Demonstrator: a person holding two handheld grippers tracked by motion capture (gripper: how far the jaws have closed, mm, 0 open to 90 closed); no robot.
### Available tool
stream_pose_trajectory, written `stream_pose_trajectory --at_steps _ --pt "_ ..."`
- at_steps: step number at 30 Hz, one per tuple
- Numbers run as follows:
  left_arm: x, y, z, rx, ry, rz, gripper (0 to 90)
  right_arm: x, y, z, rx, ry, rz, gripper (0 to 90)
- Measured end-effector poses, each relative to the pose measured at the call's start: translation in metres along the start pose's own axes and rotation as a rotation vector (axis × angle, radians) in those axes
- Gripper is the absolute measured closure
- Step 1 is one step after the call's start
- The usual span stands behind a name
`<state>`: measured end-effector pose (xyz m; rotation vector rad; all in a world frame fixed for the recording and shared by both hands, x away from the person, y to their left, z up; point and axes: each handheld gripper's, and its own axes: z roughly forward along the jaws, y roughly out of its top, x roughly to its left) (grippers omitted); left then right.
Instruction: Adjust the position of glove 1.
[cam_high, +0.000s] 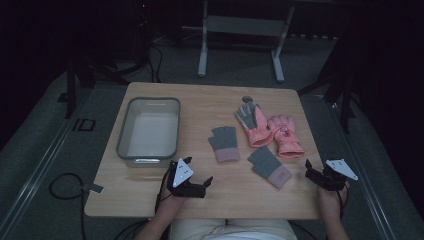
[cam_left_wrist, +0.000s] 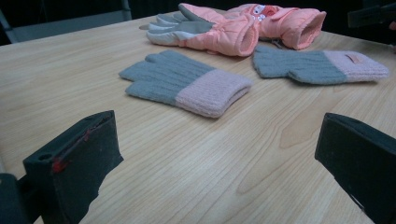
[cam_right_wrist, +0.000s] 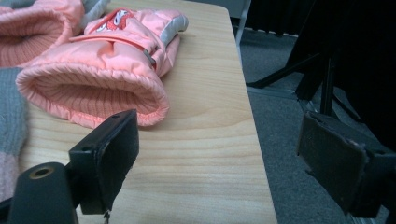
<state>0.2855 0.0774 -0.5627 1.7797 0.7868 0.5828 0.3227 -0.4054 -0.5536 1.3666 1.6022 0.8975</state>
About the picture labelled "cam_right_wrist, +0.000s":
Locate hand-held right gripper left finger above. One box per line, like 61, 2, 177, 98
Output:
68, 108, 140, 216

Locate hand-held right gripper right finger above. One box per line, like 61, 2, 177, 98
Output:
296, 111, 396, 219

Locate pink padded glove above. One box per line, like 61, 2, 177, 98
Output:
15, 7, 190, 129
0, 0, 112, 69

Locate black tripod stand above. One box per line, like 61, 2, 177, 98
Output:
246, 43, 367, 123

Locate grey and pink knit glove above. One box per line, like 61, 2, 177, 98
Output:
0, 66, 30, 203

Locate grey metal table leg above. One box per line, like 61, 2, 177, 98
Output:
234, 0, 252, 49

